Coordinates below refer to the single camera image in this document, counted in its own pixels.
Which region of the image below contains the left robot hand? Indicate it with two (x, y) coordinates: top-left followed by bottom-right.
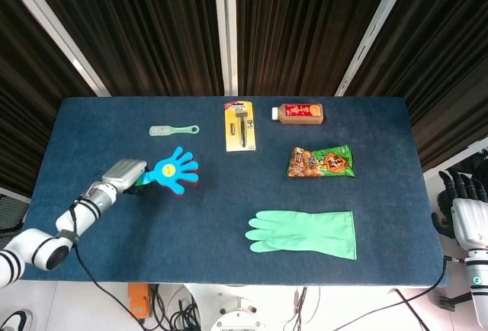
(101, 158), (152, 196)

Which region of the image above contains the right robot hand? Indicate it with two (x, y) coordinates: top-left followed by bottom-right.
(431, 169), (488, 251)

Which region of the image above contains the blue hand-shaped clapper toy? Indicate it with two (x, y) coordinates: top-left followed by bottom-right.
(135, 146), (201, 198)

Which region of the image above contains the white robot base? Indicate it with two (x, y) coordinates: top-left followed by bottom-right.
(210, 284), (266, 331)

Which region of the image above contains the small green hairbrush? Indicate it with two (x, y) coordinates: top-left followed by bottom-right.
(149, 124), (201, 138)

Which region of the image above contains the razor in yellow blister pack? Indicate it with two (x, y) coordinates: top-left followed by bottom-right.
(223, 100), (258, 153)

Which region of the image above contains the orange power box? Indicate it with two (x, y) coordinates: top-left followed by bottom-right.
(127, 283), (152, 320)

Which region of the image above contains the green orange snack bag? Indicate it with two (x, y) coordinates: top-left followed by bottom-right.
(286, 144), (356, 178)

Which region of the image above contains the green rubber glove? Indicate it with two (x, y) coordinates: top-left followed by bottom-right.
(245, 210), (358, 261)

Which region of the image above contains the black and white sneaker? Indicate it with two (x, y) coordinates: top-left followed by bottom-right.
(0, 309), (34, 331)

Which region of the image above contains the brown drink bottle white cap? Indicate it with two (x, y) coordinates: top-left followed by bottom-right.
(271, 102), (325, 126)

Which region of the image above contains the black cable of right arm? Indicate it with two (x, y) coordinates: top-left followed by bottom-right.
(339, 255), (466, 331)

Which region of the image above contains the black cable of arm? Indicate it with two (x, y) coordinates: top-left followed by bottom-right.
(68, 197), (153, 331)
(339, 255), (466, 331)

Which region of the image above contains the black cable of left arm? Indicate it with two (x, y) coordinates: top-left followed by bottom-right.
(68, 197), (153, 331)

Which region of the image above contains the black cable bundle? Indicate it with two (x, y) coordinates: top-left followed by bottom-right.
(139, 284), (202, 331)

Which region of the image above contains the white aluminium frame post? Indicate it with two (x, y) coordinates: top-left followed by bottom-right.
(0, 0), (111, 98)
(212, 0), (239, 98)
(334, 0), (419, 98)

